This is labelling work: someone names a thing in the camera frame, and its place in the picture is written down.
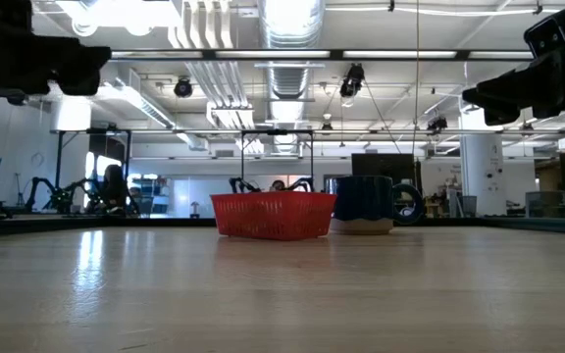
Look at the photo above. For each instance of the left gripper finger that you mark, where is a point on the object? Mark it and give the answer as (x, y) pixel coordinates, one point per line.
(84, 66)

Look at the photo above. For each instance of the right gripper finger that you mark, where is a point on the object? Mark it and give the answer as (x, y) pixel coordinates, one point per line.
(518, 85)
(503, 116)

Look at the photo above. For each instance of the black background robot arm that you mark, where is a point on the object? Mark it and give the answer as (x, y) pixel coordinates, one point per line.
(303, 184)
(86, 193)
(242, 185)
(42, 192)

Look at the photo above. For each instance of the small grey bin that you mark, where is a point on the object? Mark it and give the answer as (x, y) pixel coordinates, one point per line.
(470, 206)

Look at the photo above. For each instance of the white round column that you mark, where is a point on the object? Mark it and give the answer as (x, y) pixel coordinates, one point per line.
(481, 166)

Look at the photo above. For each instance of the person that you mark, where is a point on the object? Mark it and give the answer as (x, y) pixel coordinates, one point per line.
(277, 186)
(114, 188)

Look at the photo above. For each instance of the large black screen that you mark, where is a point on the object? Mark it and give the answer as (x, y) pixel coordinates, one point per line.
(383, 164)

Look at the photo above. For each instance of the dark blue ceramic mug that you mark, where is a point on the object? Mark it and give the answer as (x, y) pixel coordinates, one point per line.
(361, 201)

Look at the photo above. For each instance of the red plastic basket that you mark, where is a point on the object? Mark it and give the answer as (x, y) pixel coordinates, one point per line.
(272, 216)

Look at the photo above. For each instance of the black background rig frame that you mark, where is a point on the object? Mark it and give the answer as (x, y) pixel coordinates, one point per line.
(277, 132)
(91, 131)

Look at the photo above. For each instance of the black hanging camera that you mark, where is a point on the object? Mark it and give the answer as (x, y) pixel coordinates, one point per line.
(183, 88)
(352, 81)

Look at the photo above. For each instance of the silver ventilation duct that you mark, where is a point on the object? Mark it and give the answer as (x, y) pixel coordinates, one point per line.
(290, 78)

